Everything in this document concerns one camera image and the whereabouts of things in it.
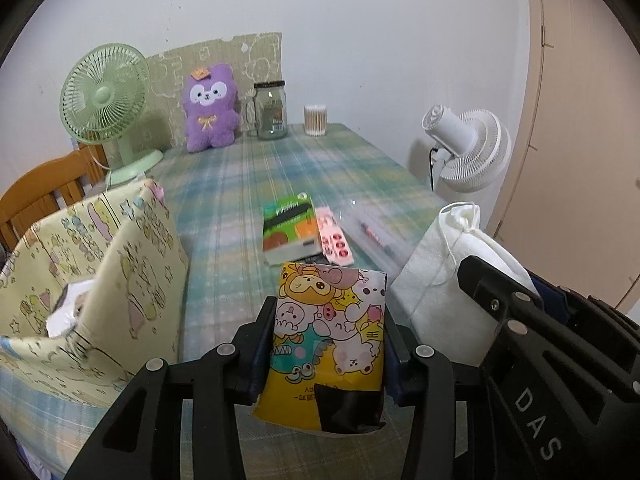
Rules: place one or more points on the yellow cartoon tissue pack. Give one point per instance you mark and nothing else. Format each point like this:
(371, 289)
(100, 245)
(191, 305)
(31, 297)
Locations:
(325, 320)

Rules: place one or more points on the green patterned board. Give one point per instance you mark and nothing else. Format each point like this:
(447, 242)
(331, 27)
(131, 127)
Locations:
(260, 55)

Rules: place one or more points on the purple plush toy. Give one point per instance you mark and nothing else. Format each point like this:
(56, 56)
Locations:
(210, 120)

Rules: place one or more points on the white standing fan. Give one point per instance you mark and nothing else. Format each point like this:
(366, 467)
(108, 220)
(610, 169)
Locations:
(475, 155)

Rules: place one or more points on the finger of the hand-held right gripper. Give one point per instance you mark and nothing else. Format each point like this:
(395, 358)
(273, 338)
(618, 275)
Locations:
(550, 295)
(480, 280)

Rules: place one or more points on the yellow patterned storage box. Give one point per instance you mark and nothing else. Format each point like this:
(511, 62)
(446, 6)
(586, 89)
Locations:
(145, 270)

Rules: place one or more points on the white packet with tan end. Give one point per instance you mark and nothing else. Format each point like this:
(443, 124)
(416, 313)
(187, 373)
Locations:
(62, 322)

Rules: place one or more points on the pink wet wipes pack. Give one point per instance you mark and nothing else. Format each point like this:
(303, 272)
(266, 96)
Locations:
(335, 240)

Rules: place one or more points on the green tissue pack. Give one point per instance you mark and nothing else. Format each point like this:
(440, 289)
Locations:
(290, 220)

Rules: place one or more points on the green desk fan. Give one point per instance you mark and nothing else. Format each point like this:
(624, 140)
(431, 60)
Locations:
(102, 95)

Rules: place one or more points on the clear plastic packet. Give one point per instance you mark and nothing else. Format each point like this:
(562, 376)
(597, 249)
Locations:
(380, 240)

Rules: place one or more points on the beige door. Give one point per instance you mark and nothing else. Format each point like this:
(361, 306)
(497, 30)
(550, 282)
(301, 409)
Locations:
(575, 135)

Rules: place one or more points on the cotton swab container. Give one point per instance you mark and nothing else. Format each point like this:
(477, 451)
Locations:
(316, 122)

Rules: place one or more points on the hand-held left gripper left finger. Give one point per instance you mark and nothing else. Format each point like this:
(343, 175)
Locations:
(260, 360)

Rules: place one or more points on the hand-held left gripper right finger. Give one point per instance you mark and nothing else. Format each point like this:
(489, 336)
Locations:
(392, 375)

